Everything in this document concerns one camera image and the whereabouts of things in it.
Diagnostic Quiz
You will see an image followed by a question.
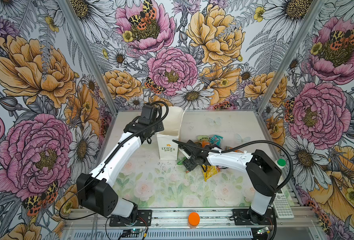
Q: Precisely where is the green snack packet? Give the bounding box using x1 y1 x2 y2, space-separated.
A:
177 158 186 166

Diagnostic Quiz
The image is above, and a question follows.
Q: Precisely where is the aluminium right corner post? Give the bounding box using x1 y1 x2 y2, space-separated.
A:
257 0 324 115

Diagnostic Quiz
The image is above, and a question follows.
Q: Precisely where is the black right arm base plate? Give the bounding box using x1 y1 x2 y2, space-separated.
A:
229 209 273 226

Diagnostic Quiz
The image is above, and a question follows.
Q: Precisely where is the aluminium left corner post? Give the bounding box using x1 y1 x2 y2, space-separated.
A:
59 1 118 117

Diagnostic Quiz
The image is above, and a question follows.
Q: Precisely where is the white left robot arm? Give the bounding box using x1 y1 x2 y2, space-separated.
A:
76 101 169 224

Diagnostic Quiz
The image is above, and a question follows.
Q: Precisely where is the aluminium corner post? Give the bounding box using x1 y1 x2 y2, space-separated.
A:
257 0 324 115
59 1 118 117

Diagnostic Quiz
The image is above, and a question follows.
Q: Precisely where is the white calculator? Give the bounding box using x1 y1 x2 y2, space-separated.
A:
273 193 294 219

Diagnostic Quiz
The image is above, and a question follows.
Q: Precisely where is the light green Himalaya packet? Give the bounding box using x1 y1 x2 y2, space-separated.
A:
197 135 210 142

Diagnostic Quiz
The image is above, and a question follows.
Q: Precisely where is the orange snack packet left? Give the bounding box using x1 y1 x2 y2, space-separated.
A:
200 140 213 148

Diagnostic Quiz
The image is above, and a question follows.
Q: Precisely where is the black corrugated right cable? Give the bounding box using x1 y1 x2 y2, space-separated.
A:
172 139 294 193

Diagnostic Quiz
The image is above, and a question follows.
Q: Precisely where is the yellow snack packet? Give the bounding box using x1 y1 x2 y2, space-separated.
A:
201 165 221 182

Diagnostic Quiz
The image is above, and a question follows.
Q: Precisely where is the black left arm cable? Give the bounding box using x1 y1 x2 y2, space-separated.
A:
58 100 169 221

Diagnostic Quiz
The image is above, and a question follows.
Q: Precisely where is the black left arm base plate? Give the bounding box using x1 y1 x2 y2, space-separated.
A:
109 209 153 227

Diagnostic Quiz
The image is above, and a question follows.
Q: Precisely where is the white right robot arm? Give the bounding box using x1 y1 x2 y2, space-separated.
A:
174 140 282 224

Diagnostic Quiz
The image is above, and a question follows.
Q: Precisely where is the orange round button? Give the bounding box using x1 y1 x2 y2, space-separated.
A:
188 212 201 228

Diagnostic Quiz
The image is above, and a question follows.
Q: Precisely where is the white paper bag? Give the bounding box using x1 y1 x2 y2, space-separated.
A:
156 107 184 161

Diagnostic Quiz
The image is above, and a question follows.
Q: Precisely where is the teal snack packet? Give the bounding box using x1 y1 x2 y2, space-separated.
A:
209 135 223 147

